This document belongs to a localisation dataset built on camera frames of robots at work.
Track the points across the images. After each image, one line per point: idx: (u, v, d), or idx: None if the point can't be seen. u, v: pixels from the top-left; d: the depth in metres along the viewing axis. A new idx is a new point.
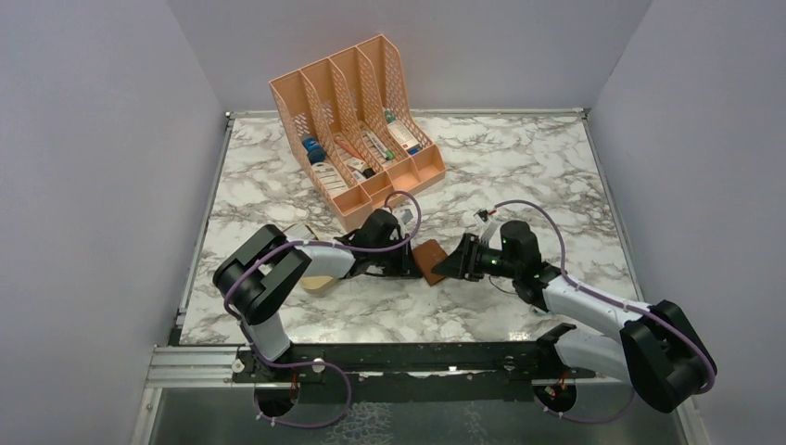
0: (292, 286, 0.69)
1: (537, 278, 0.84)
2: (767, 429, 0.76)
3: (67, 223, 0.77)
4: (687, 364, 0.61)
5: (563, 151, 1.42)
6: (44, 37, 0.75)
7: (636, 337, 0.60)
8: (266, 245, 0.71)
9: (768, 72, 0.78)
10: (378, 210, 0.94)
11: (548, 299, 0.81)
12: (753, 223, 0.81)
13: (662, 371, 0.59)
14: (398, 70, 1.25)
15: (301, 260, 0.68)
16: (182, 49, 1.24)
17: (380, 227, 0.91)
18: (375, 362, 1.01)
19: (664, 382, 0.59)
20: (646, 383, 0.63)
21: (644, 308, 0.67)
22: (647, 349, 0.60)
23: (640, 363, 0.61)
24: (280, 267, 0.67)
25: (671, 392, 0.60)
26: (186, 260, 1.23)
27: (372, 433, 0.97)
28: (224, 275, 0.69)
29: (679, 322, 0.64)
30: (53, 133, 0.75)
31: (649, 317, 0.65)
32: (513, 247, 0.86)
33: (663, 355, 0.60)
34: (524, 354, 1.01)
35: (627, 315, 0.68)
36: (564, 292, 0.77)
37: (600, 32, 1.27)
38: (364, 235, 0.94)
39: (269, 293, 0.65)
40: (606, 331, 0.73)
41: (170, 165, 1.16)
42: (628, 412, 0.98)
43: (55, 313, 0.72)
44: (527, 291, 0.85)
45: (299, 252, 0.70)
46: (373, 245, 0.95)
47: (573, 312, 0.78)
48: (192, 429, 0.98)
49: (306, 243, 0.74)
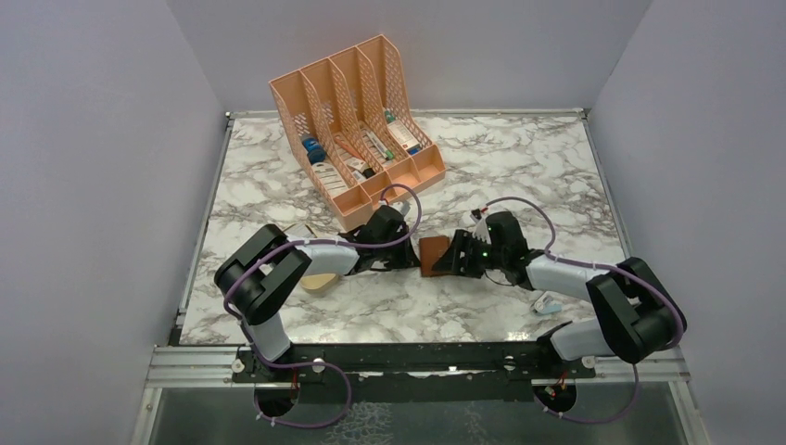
0: (293, 286, 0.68)
1: (523, 259, 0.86)
2: (767, 429, 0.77)
3: (66, 225, 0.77)
4: (655, 317, 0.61)
5: (563, 151, 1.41)
6: (43, 37, 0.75)
7: (597, 285, 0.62)
8: (267, 244, 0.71)
9: (767, 73, 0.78)
10: (384, 207, 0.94)
11: (532, 276, 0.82)
12: (753, 223, 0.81)
13: (626, 319, 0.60)
14: (398, 70, 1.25)
15: (303, 260, 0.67)
16: (182, 49, 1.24)
17: (386, 223, 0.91)
18: (375, 362, 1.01)
19: (628, 330, 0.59)
20: (614, 336, 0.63)
21: (612, 264, 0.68)
22: (610, 296, 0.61)
23: (606, 314, 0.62)
24: (280, 268, 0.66)
25: (637, 340, 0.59)
26: (186, 260, 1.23)
27: (372, 433, 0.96)
28: (226, 274, 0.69)
29: (644, 273, 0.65)
30: (52, 135, 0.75)
31: (614, 272, 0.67)
32: (498, 232, 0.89)
33: (626, 303, 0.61)
34: (524, 354, 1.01)
35: (595, 272, 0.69)
36: (543, 264, 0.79)
37: (600, 33, 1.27)
38: (369, 231, 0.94)
39: (270, 293, 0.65)
40: (582, 294, 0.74)
41: (170, 166, 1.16)
42: (628, 412, 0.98)
43: (55, 314, 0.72)
44: (514, 273, 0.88)
45: (299, 252, 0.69)
46: (380, 241, 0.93)
47: (554, 285, 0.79)
48: (192, 429, 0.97)
49: (308, 243, 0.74)
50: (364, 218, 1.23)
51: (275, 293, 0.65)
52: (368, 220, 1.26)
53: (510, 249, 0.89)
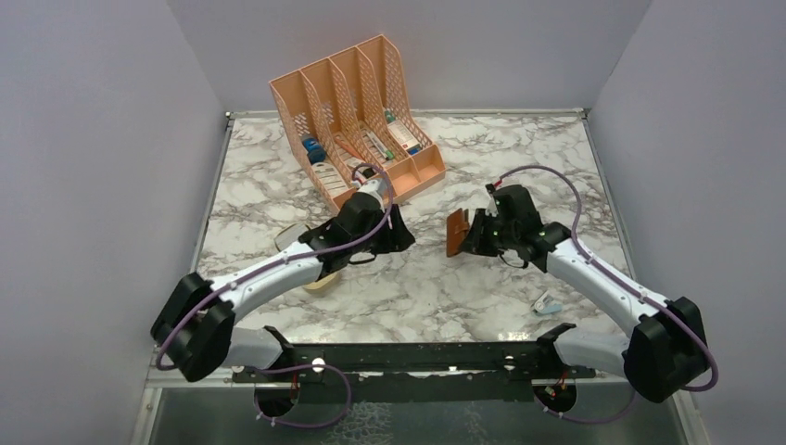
0: (225, 339, 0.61)
1: (541, 236, 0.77)
2: (767, 429, 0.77)
3: (67, 225, 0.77)
4: (686, 362, 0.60)
5: (563, 151, 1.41)
6: (42, 36, 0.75)
7: (649, 336, 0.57)
8: (189, 298, 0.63)
9: (767, 73, 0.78)
10: (354, 196, 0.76)
11: (551, 264, 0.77)
12: (753, 223, 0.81)
13: (665, 369, 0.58)
14: (398, 70, 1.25)
15: (225, 315, 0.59)
16: (182, 49, 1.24)
17: (357, 216, 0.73)
18: (376, 362, 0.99)
19: (662, 379, 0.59)
20: (640, 374, 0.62)
21: (661, 302, 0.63)
22: (659, 348, 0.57)
23: (644, 359, 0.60)
24: (200, 329, 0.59)
25: (663, 385, 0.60)
26: (186, 260, 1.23)
27: (372, 433, 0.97)
28: (160, 331, 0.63)
29: (693, 320, 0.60)
30: (53, 135, 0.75)
31: (663, 314, 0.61)
32: (505, 206, 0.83)
33: (670, 355, 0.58)
34: (524, 354, 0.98)
35: (643, 308, 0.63)
36: (573, 261, 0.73)
37: (599, 33, 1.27)
38: (340, 225, 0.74)
39: (200, 353, 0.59)
40: (605, 307, 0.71)
41: (170, 166, 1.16)
42: (628, 412, 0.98)
43: (56, 314, 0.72)
44: (528, 247, 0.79)
45: (224, 305, 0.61)
46: (352, 237, 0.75)
47: (574, 283, 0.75)
48: (192, 428, 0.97)
49: (234, 286, 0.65)
50: None
51: (207, 351, 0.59)
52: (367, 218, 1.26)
53: (522, 225, 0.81)
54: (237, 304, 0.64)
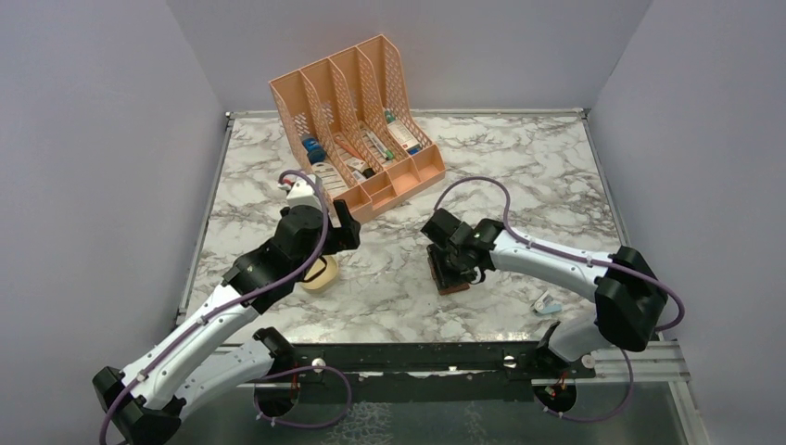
0: (158, 420, 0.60)
1: (476, 238, 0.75)
2: (767, 430, 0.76)
3: (67, 224, 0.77)
4: (649, 302, 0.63)
5: (563, 151, 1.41)
6: (42, 36, 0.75)
7: (609, 295, 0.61)
8: (106, 394, 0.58)
9: (766, 74, 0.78)
10: (292, 212, 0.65)
11: (496, 260, 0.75)
12: (753, 224, 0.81)
13: (635, 319, 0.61)
14: (398, 70, 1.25)
15: (137, 418, 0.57)
16: (181, 50, 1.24)
17: (294, 235, 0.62)
18: (375, 362, 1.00)
19: (637, 328, 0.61)
20: (617, 333, 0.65)
21: (606, 259, 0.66)
22: (620, 301, 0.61)
23: (614, 318, 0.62)
24: (123, 427, 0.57)
25: (640, 333, 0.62)
26: (186, 260, 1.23)
27: (372, 433, 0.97)
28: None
29: (640, 263, 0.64)
30: (54, 135, 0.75)
31: (612, 270, 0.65)
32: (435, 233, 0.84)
33: (631, 300, 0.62)
34: (524, 354, 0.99)
35: (593, 270, 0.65)
36: (514, 251, 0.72)
37: (599, 33, 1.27)
38: (277, 250, 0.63)
39: (138, 439, 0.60)
40: (564, 284, 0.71)
41: (169, 166, 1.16)
42: (626, 407, 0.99)
43: (57, 314, 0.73)
44: (470, 253, 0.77)
45: (137, 402, 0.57)
46: (293, 263, 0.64)
47: (523, 270, 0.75)
48: (191, 429, 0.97)
49: (142, 379, 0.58)
50: (367, 217, 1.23)
51: (144, 438, 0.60)
52: (369, 221, 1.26)
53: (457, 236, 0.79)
54: (152, 397, 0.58)
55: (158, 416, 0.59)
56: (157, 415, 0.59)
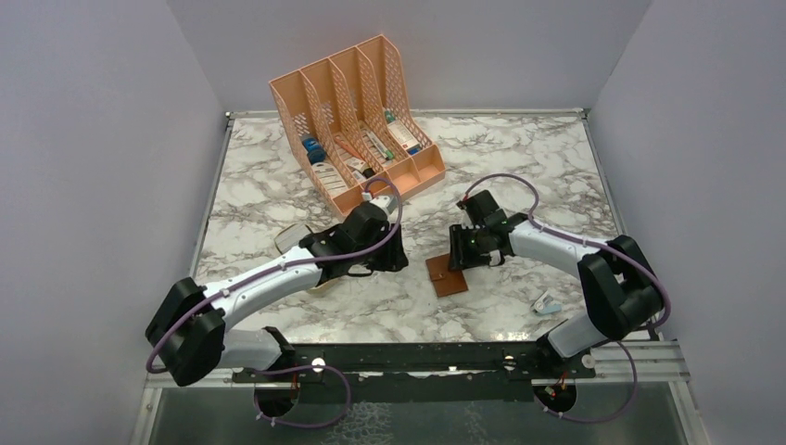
0: (216, 349, 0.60)
1: (502, 223, 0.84)
2: (767, 429, 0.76)
3: (66, 224, 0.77)
4: (639, 295, 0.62)
5: (563, 151, 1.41)
6: (41, 36, 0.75)
7: (590, 267, 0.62)
8: (183, 304, 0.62)
9: (768, 73, 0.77)
10: (363, 204, 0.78)
11: (513, 244, 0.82)
12: (754, 224, 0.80)
13: (614, 299, 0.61)
14: (398, 70, 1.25)
15: (210, 325, 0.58)
16: (181, 50, 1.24)
17: (364, 223, 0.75)
18: (376, 362, 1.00)
19: (616, 311, 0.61)
20: (602, 317, 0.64)
21: (602, 242, 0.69)
22: (601, 277, 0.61)
23: (596, 296, 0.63)
24: (190, 337, 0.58)
25: (621, 318, 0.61)
26: (186, 260, 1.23)
27: (372, 433, 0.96)
28: (156, 334, 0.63)
29: (635, 254, 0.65)
30: (54, 135, 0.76)
31: (605, 250, 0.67)
32: (474, 209, 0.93)
33: (616, 285, 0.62)
34: (523, 354, 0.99)
35: (586, 249, 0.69)
36: (528, 234, 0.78)
37: (600, 32, 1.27)
38: (345, 232, 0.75)
39: (189, 361, 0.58)
40: (565, 267, 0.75)
41: (170, 166, 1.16)
42: (627, 408, 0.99)
43: (56, 314, 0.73)
44: (495, 237, 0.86)
45: (214, 311, 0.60)
46: (357, 247, 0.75)
47: (537, 254, 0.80)
48: (192, 428, 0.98)
49: (228, 293, 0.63)
50: None
51: (194, 361, 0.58)
52: None
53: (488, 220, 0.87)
54: (229, 312, 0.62)
55: (220, 339, 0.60)
56: (223, 333, 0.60)
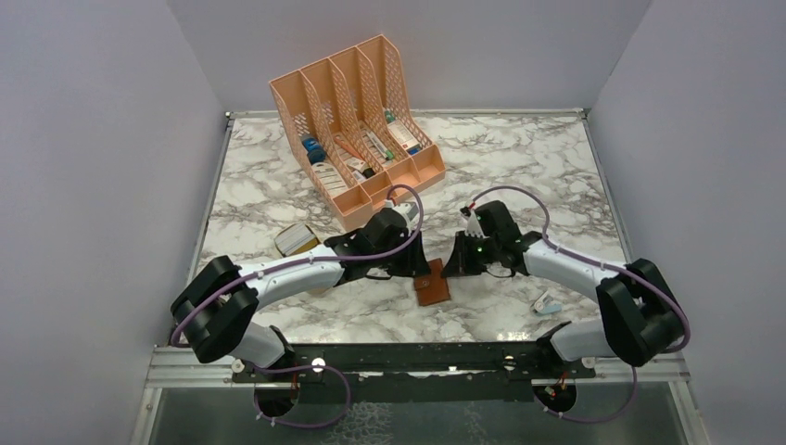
0: (243, 328, 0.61)
1: (518, 242, 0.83)
2: (767, 429, 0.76)
3: (65, 225, 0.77)
4: (659, 322, 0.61)
5: (563, 151, 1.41)
6: (40, 36, 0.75)
7: (611, 292, 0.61)
8: (217, 280, 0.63)
9: (768, 73, 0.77)
10: (384, 210, 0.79)
11: (528, 263, 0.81)
12: (754, 225, 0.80)
13: (636, 326, 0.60)
14: (398, 70, 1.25)
15: (246, 302, 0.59)
16: (181, 50, 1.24)
17: (385, 230, 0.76)
18: (375, 362, 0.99)
19: (639, 337, 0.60)
20: (621, 344, 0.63)
21: (621, 266, 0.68)
22: (622, 304, 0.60)
23: (617, 323, 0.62)
24: (224, 311, 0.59)
25: (643, 346, 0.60)
26: (186, 260, 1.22)
27: (372, 433, 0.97)
28: (180, 308, 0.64)
29: (653, 277, 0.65)
30: (53, 135, 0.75)
31: (624, 274, 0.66)
32: (486, 221, 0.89)
33: (638, 311, 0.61)
34: (524, 354, 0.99)
35: (603, 273, 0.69)
36: (544, 254, 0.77)
37: (600, 33, 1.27)
38: (366, 238, 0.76)
39: (218, 336, 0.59)
40: (582, 289, 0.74)
41: (170, 166, 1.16)
42: (627, 409, 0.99)
43: (56, 315, 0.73)
44: (509, 256, 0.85)
45: (248, 290, 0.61)
46: (375, 249, 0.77)
47: (551, 275, 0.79)
48: (192, 428, 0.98)
49: (261, 275, 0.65)
50: (364, 218, 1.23)
51: (221, 336, 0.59)
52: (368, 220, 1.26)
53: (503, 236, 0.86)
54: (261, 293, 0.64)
55: (249, 318, 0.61)
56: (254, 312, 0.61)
